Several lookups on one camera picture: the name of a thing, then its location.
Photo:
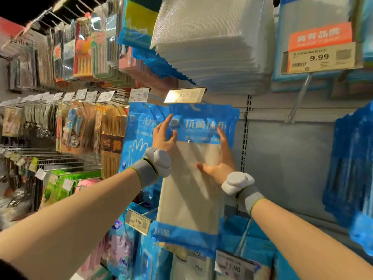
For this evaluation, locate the grey right wristband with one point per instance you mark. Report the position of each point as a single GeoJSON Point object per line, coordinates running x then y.
{"type": "Point", "coordinates": [251, 198]}

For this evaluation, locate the blue-topped grey cloth packet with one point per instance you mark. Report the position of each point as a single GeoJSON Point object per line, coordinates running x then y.
{"type": "Point", "coordinates": [189, 189]}

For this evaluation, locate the white right wrist tracker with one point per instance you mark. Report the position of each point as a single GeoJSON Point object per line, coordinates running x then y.
{"type": "Point", "coordinates": [236, 180]}

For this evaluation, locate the blue-framed grey cloth packets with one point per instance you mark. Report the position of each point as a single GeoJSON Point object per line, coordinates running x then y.
{"type": "Point", "coordinates": [314, 11]}

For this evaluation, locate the person's right thumb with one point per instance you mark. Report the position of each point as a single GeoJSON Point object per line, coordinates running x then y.
{"type": "Point", "coordinates": [205, 167]}

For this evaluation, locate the row of small price tags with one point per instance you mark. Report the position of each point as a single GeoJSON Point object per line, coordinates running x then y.
{"type": "Point", "coordinates": [87, 96]}

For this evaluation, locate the white left wrist tracker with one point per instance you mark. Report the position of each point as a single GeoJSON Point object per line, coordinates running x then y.
{"type": "Point", "coordinates": [160, 160]}

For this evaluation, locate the green hanging packets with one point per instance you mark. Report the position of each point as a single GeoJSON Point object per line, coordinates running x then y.
{"type": "Point", "coordinates": [62, 186]}

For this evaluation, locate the slotted metal shelf upright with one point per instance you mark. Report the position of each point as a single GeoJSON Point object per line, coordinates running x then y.
{"type": "Point", "coordinates": [245, 131]}

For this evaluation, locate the person's left hand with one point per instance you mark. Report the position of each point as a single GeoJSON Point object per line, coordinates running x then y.
{"type": "Point", "coordinates": [162, 137]}

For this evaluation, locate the stack of white cloth packets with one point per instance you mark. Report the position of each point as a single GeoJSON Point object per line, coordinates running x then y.
{"type": "Point", "coordinates": [215, 40]}

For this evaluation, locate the metal display hook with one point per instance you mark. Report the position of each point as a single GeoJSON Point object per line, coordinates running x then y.
{"type": "Point", "coordinates": [244, 234]}

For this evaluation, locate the large white price tag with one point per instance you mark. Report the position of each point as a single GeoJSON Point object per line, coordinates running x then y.
{"type": "Point", "coordinates": [233, 266]}

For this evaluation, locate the person's right forearm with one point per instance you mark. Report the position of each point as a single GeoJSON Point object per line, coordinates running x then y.
{"type": "Point", "coordinates": [303, 242]}

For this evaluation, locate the clear-framed white price tag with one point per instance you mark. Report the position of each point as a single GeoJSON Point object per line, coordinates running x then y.
{"type": "Point", "coordinates": [139, 95]}

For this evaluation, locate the person's left thumb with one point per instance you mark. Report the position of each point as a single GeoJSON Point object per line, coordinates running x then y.
{"type": "Point", "coordinates": [172, 136]}

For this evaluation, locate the tilted white price tag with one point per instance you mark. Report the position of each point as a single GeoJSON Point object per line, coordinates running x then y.
{"type": "Point", "coordinates": [138, 220]}

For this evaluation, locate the brown chopstick packets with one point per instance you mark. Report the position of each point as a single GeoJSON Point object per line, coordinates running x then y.
{"type": "Point", "coordinates": [113, 139]}

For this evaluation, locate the person's left forearm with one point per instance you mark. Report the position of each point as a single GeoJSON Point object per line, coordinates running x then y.
{"type": "Point", "coordinates": [67, 218]}

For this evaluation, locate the row of hanging utensil packets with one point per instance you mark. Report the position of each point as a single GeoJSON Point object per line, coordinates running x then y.
{"type": "Point", "coordinates": [72, 46]}

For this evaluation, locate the yellow sponge blue packet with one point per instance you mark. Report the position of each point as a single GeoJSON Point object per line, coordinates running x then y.
{"type": "Point", "coordinates": [140, 20]}

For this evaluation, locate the row of hanging kitchen gadgets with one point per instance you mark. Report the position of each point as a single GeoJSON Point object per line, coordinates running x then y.
{"type": "Point", "coordinates": [27, 119]}

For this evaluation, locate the blue packets under hook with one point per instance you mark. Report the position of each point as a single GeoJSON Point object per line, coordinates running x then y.
{"type": "Point", "coordinates": [259, 239]}

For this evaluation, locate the white wrist tracker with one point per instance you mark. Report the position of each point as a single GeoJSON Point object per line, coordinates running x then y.
{"type": "Point", "coordinates": [160, 160]}
{"type": "Point", "coordinates": [236, 180]}

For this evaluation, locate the glaring shelf price tag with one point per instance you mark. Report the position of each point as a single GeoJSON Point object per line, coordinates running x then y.
{"type": "Point", "coordinates": [185, 95]}

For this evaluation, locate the colourful spoon set packet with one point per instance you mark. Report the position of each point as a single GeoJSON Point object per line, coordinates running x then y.
{"type": "Point", "coordinates": [72, 128]}

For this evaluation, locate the blue disposable glove packet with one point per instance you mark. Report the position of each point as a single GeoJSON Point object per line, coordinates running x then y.
{"type": "Point", "coordinates": [135, 142]}

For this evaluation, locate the grey left wristband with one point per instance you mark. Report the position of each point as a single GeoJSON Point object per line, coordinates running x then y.
{"type": "Point", "coordinates": [144, 172]}

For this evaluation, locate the grey wristband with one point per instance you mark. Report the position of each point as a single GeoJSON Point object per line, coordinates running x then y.
{"type": "Point", "coordinates": [144, 172]}
{"type": "Point", "coordinates": [251, 198]}

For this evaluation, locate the blue and pink glove packets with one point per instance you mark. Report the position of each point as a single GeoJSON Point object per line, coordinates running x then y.
{"type": "Point", "coordinates": [131, 253]}

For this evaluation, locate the stack of blue hanging packets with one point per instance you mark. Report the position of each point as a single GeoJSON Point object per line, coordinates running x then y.
{"type": "Point", "coordinates": [352, 172]}

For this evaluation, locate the pink hanging packet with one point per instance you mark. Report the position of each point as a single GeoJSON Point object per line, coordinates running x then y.
{"type": "Point", "coordinates": [87, 185]}

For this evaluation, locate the orange and white price sign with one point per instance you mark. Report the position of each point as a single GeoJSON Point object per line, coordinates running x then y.
{"type": "Point", "coordinates": [320, 49]}

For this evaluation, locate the person's right hand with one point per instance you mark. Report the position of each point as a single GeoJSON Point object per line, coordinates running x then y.
{"type": "Point", "coordinates": [222, 169]}

